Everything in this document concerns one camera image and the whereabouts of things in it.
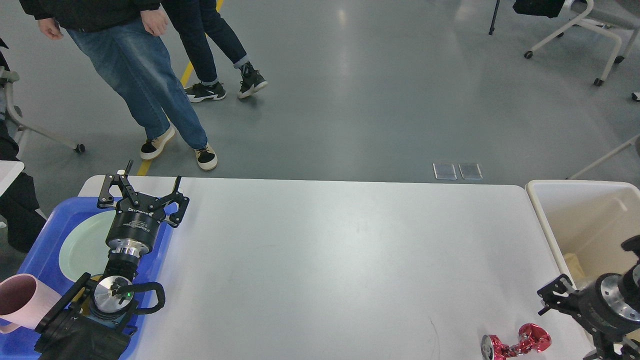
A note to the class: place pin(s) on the person in blue jeans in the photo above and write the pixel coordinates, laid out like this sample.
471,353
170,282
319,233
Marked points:
122,39

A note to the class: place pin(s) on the white office chair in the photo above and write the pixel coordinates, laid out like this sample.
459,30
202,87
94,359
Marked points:
617,20

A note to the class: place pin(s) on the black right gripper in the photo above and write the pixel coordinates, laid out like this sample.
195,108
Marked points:
610,305

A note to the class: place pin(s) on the pink mug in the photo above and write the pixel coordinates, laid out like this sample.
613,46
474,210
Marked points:
24,301

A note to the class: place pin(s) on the mint green plate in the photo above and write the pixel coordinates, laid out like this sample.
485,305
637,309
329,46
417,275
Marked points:
85,248

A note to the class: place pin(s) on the brown paper bag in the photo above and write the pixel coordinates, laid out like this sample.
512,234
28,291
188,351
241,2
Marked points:
574,268

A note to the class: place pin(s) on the white chair at left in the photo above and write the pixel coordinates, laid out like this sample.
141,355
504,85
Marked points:
24,127

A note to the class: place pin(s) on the red candy wrapper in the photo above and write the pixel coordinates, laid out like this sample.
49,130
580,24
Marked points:
531,338

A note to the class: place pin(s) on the person in black trousers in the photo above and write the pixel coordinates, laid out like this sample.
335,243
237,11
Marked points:
19,207

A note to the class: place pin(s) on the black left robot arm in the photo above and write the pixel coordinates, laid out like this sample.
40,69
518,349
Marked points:
92,321

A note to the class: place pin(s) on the beige plastic bin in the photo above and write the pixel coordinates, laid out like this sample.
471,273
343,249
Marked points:
596,220

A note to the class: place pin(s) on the small white side table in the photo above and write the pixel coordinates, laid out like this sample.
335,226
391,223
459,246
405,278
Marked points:
9,171

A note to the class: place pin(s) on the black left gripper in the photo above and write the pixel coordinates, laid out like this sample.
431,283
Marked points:
134,227

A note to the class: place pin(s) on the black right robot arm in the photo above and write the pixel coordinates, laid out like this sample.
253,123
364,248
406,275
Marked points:
633,272

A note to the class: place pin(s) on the blue plastic tray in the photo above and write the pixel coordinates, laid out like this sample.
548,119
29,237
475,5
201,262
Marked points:
42,262

